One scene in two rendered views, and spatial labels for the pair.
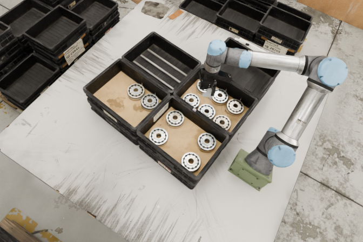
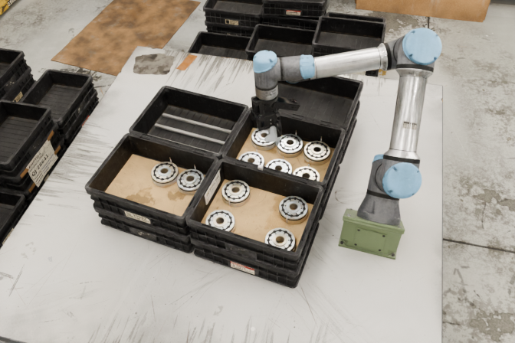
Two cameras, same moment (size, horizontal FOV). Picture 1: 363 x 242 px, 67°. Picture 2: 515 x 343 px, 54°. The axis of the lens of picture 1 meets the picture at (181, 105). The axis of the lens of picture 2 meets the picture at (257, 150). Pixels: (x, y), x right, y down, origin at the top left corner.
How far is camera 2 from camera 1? 0.43 m
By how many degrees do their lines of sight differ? 13
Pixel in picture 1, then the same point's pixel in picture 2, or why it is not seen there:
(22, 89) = not seen: outside the picture
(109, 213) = not seen: outside the picture
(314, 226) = (503, 315)
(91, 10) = (50, 98)
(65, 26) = (18, 129)
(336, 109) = (469, 137)
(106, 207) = not seen: outside the picture
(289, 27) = (355, 39)
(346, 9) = (429, 0)
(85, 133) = (103, 262)
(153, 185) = (234, 302)
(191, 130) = (265, 201)
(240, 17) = (280, 46)
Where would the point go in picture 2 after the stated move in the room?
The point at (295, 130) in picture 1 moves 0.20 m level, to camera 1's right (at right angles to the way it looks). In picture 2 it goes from (407, 138) to (467, 129)
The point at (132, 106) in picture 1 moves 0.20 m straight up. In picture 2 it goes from (166, 195) to (157, 160)
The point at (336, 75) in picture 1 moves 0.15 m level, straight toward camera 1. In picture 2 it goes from (428, 48) to (414, 76)
